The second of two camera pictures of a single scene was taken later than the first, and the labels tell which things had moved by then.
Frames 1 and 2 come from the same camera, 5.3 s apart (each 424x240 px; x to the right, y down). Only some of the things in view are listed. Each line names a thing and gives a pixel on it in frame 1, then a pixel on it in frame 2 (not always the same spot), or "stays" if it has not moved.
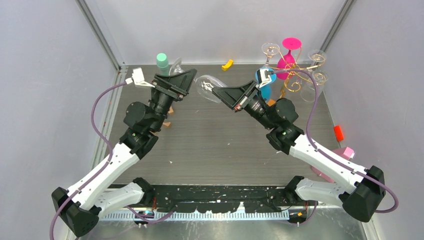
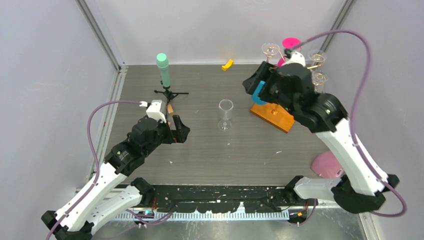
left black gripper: x=180 y=82 -> x=177 y=135
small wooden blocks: x=171 y=110 stays
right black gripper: x=241 y=95 -> x=267 y=72
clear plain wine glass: x=205 y=83 -> x=226 y=106
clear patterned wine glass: x=310 y=92 stays
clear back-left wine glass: x=269 y=49 stays
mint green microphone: x=162 y=62 stays
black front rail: x=219 y=198 stays
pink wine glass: x=287 y=61 stays
